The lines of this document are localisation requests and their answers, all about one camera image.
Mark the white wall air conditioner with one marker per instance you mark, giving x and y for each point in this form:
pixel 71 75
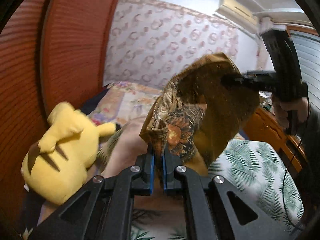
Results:
pixel 239 14

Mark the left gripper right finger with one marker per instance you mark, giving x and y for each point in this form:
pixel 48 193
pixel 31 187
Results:
pixel 171 185

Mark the wooden side cabinet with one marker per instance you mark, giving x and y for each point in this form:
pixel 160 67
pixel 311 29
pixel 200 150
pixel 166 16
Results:
pixel 262 126

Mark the floral bed quilt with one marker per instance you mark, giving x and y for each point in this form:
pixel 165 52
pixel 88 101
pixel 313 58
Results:
pixel 123 102

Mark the grey window blind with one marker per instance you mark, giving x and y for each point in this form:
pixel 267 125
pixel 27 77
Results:
pixel 307 48

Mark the yellow pikachu plush toy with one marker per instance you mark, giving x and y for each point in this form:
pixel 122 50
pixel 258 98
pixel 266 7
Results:
pixel 56 166

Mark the gold patterned brown garment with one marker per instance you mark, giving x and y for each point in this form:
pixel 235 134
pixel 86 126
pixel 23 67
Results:
pixel 196 116

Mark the circle patterned wall curtain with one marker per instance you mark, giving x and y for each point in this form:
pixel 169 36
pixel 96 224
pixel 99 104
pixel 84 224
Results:
pixel 150 41

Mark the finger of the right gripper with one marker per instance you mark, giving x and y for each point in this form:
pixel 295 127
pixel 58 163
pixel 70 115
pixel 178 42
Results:
pixel 231 81
pixel 250 74

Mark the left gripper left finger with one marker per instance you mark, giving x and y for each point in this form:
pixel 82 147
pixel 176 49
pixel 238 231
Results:
pixel 146 163

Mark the palm leaf bed sheet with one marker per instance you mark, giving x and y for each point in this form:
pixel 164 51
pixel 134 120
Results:
pixel 253 167

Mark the beige folded cloth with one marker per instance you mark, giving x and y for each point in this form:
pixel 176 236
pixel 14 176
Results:
pixel 125 146

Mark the navy blue mattress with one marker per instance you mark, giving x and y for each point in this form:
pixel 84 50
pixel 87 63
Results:
pixel 90 105

